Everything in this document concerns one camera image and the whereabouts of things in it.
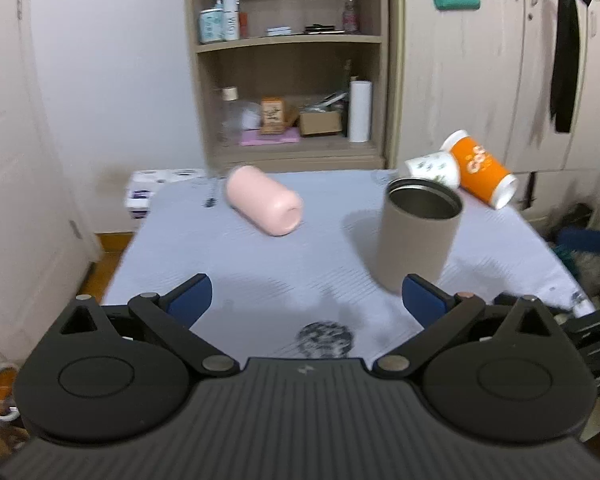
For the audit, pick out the clear plastic bottle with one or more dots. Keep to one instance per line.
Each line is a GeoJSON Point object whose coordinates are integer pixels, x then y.
{"type": "Point", "coordinates": [228, 115]}

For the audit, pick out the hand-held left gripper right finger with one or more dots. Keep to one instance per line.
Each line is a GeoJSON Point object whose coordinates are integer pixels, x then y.
{"type": "Point", "coordinates": [422, 300]}

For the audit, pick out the beige wardrobe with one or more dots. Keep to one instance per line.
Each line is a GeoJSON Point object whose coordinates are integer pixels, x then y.
{"type": "Point", "coordinates": [480, 60]}

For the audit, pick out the white door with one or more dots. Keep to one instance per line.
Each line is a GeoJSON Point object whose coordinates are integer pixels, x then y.
{"type": "Point", "coordinates": [10, 160]}

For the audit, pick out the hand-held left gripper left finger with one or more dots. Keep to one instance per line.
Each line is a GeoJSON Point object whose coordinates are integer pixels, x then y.
{"type": "Point", "coordinates": [192, 300]}

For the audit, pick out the orange carton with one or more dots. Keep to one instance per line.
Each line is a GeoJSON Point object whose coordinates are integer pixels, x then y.
{"type": "Point", "coordinates": [273, 116]}

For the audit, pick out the small cardboard box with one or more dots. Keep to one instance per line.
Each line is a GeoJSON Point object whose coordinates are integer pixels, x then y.
{"type": "Point", "coordinates": [320, 122]}

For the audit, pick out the black flat item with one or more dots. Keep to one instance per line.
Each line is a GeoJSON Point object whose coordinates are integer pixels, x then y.
{"type": "Point", "coordinates": [324, 29]}

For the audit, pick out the black hanging ribbon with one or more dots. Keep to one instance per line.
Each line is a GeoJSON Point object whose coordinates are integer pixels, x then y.
{"type": "Point", "coordinates": [565, 50]}

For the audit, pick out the white tall carton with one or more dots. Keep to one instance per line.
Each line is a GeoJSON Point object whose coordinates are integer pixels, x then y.
{"type": "Point", "coordinates": [232, 17]}

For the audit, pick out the toilet paper pack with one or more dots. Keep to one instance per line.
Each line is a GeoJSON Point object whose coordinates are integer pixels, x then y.
{"type": "Point", "coordinates": [147, 185]}

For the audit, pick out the white paper roll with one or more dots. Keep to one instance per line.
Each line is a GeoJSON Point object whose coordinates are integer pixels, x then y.
{"type": "Point", "coordinates": [360, 110]}

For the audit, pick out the pink cup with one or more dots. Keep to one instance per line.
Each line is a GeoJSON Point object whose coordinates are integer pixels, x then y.
{"type": "Point", "coordinates": [262, 206]}

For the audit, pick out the light blue printed tablecloth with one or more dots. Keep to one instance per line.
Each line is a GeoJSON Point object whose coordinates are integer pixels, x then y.
{"type": "Point", "coordinates": [280, 270]}

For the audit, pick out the orange paper cup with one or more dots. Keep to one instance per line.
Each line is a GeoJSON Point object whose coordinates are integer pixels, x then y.
{"type": "Point", "coordinates": [480, 170]}

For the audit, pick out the grey-brown metal-lined cup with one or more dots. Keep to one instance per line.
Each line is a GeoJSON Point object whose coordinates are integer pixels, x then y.
{"type": "Point", "coordinates": [415, 240]}

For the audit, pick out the pink flat pad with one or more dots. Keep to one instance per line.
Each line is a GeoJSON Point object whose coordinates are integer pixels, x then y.
{"type": "Point", "coordinates": [272, 137]}

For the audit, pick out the white floral cup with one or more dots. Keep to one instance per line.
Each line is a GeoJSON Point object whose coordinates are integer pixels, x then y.
{"type": "Point", "coordinates": [436, 168]}

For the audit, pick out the pink small bottle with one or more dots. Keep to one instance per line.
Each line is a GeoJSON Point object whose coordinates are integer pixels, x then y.
{"type": "Point", "coordinates": [350, 17]}

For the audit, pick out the wooden bookshelf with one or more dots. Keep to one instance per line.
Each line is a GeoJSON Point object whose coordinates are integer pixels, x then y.
{"type": "Point", "coordinates": [290, 60]}

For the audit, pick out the dark blue cloth pile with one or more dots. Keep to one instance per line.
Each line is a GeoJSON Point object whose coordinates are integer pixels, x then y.
{"type": "Point", "coordinates": [585, 240]}

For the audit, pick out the white flat box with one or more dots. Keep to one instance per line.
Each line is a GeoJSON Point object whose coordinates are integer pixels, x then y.
{"type": "Point", "coordinates": [279, 31]}

